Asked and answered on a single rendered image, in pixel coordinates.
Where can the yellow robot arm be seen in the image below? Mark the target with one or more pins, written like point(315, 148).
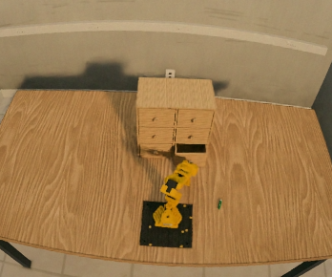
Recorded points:
point(171, 184)

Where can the wooden chest of drawers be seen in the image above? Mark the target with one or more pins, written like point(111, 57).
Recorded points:
point(175, 93)

